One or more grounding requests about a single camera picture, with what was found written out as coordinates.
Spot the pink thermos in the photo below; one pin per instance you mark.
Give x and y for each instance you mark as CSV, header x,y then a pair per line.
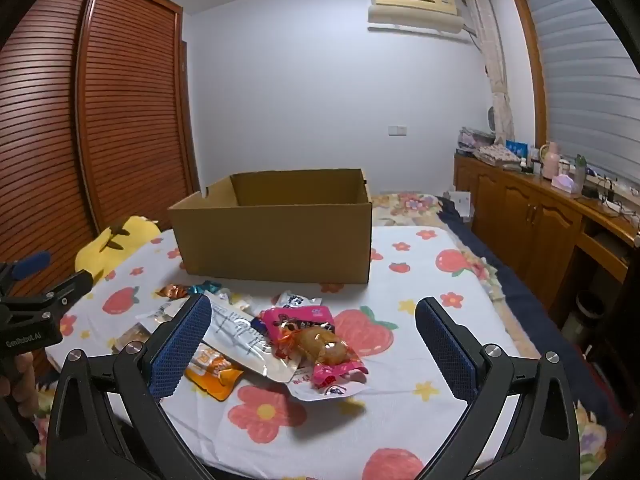
x,y
551,162

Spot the grey window blind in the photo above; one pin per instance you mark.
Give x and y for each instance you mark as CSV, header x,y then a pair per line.
x,y
580,85

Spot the person's left hand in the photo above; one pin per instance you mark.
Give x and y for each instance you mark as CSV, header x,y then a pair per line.
x,y
22,380

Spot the brown cardboard box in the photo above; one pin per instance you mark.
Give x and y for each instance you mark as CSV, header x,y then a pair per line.
x,y
275,240

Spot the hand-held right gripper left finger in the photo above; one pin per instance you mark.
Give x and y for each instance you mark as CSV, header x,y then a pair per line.
x,y
180,350

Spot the purple cloth pile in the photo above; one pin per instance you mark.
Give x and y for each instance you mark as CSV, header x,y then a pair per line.
x,y
472,139

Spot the floral quilt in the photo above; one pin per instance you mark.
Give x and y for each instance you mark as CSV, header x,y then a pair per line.
x,y
530,300
410,205

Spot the blue box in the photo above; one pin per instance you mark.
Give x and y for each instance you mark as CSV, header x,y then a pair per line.
x,y
517,148

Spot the white fan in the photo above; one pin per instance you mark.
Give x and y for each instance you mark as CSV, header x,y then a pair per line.
x,y
493,119

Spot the strawberry printed blanket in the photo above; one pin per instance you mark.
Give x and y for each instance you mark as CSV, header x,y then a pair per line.
x,y
400,410

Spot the pink tissue box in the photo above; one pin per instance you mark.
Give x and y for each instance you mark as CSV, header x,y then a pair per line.
x,y
563,183

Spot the wooden louvered wardrobe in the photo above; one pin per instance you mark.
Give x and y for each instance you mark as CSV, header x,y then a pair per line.
x,y
125,110

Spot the white blue snack packet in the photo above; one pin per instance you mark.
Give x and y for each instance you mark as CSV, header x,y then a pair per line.
x,y
292,300

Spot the orange snack packet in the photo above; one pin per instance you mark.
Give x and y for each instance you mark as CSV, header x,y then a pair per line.
x,y
215,367

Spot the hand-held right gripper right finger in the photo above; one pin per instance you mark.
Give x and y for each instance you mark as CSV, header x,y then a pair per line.
x,y
445,350

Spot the blue candy wrapper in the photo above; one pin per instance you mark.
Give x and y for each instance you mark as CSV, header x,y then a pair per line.
x,y
205,287

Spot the bread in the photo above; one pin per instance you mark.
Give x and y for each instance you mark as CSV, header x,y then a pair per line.
x,y
320,345

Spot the orange candy wrapper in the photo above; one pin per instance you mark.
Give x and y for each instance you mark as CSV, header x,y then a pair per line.
x,y
172,291

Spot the clear snack packet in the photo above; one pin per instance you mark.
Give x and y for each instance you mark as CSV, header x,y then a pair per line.
x,y
150,315

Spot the white wall switch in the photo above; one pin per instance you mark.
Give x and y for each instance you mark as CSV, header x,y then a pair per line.
x,y
398,131

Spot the wooden cabinet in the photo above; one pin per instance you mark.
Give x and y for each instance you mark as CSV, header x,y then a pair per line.
x,y
515,225

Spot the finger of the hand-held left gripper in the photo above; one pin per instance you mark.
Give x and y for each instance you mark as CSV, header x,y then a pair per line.
x,y
32,264
70,285

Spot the green bottle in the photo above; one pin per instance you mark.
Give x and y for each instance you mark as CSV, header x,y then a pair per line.
x,y
580,172

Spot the beige curtain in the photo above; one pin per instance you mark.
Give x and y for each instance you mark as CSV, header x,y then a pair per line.
x,y
495,60

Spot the pink snack packet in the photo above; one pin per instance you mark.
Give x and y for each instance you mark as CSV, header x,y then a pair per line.
x,y
300,316

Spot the wall air conditioner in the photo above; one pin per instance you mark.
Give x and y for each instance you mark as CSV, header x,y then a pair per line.
x,y
415,10

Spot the brown snack packet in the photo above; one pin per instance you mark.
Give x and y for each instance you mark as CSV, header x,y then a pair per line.
x,y
132,336

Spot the white paper bag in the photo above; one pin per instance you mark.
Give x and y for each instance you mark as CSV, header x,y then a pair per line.
x,y
460,204

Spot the yellow plush toy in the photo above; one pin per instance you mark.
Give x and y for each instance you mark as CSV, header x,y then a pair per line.
x,y
125,240

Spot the silver white snack pouch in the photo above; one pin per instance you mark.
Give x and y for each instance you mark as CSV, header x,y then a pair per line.
x,y
240,335

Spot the white power strip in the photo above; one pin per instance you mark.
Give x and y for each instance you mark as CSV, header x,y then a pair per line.
x,y
607,201

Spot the folded floral cloth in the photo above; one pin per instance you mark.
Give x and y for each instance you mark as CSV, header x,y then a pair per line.
x,y
497,155

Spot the trash bin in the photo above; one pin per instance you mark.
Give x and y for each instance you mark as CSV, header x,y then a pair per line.
x,y
590,305

